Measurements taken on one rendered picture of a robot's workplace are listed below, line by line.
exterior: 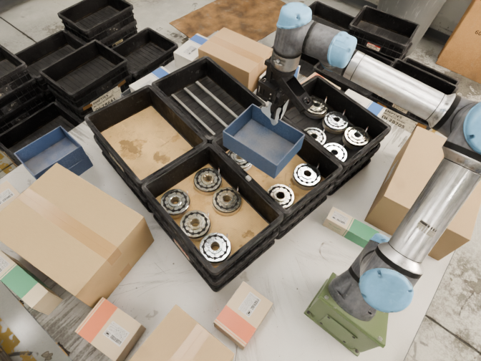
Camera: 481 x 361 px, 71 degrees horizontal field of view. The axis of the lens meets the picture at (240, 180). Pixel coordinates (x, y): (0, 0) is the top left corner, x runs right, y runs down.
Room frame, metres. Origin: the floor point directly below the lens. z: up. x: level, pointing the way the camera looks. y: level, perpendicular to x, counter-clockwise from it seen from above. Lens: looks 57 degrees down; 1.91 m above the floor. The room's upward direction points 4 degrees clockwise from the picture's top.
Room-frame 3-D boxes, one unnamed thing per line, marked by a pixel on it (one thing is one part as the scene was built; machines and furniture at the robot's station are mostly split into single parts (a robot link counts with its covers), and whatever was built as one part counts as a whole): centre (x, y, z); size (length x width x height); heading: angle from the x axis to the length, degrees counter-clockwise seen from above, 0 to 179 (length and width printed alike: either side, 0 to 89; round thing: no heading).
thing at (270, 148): (0.68, -0.06, 1.10); 0.20 x 0.15 x 0.07; 56
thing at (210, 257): (0.41, 0.07, 0.86); 0.10 x 0.10 x 0.01
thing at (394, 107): (1.61, -0.99, 0.37); 0.40 x 0.30 x 0.45; 55
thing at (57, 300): (0.28, 0.69, 0.73); 0.24 x 0.06 x 0.06; 59
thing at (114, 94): (1.45, 0.83, 0.41); 0.31 x 0.02 x 0.16; 145
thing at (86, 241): (0.44, 0.55, 0.80); 0.40 x 0.30 x 0.20; 62
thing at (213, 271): (0.54, 0.09, 0.92); 0.40 x 0.30 x 0.02; 45
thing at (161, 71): (1.24, 0.44, 0.75); 0.20 x 0.12 x 0.09; 140
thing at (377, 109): (1.19, -0.54, 0.75); 0.20 x 0.12 x 0.09; 55
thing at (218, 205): (0.59, 0.04, 0.86); 0.10 x 0.10 x 0.01
